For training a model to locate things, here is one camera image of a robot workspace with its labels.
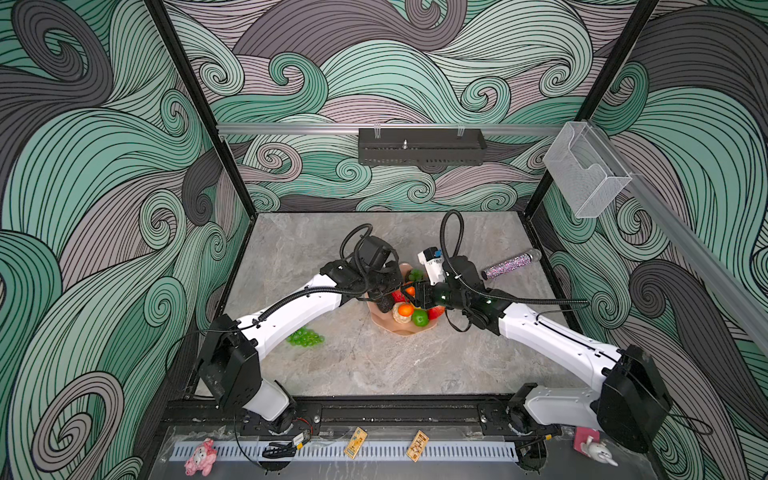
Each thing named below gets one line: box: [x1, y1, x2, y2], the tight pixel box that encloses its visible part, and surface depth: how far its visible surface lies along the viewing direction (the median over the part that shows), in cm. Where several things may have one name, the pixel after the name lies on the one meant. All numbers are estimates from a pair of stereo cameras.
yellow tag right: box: [406, 429, 430, 463], surface depth 70 cm
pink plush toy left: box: [184, 438, 217, 477], surface depth 67 cm
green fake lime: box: [412, 309, 429, 327], surface depth 85 cm
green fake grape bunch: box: [286, 326, 325, 347], surface depth 87 cm
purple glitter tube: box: [481, 249, 542, 280], surface depth 103 cm
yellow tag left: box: [344, 426, 368, 460], surface depth 71 cm
